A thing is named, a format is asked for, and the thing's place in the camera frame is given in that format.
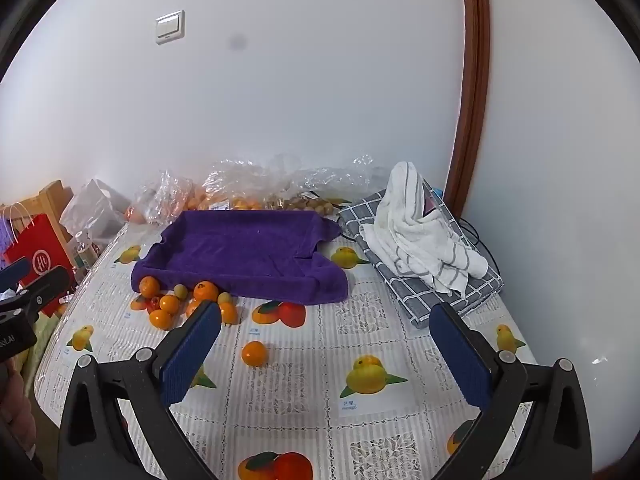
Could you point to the pile of brown longans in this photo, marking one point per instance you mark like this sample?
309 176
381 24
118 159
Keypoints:
305 205

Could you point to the small orange kumquat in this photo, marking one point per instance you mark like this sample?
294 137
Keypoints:
228 313

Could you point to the reddish orange round fruit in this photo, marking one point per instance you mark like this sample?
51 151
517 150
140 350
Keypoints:
132 214

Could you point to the clear plastic bag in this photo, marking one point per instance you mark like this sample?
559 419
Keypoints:
325 180
235 180
162 197

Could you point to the translucent grey plastic bag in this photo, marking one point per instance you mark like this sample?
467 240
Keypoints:
92 207

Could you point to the red paper bag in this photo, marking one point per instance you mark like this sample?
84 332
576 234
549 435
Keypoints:
42 245

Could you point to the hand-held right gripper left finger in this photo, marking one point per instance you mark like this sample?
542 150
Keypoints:
192 355

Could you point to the clear plastic bottle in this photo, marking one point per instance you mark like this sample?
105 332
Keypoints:
86 255

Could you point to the grey checked cloth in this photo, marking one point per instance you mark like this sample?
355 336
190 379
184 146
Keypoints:
450 302

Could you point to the yellow green jujube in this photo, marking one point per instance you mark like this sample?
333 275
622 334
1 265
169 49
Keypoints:
180 290
224 298

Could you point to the small red apple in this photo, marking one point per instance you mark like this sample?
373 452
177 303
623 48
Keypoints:
154 303

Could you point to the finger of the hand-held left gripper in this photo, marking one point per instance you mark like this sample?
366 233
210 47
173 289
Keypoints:
47 285
15 270

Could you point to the pile of bagged kumquats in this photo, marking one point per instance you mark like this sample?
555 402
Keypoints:
240 204

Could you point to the person's left hand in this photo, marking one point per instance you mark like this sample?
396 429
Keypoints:
15 405

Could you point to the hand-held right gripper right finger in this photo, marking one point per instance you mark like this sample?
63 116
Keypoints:
460 355

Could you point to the brown wooden door frame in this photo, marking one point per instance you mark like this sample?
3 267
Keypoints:
472 85

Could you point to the purple towel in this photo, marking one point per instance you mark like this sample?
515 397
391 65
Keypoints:
240 250

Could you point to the white light switch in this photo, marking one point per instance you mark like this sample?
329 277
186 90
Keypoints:
170 27

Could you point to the white striped towel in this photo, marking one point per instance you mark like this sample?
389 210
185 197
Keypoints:
415 230

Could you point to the printed tablecloth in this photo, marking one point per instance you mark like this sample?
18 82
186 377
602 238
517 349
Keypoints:
310 400

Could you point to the light wooden frame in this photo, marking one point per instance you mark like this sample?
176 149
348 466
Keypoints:
50 192

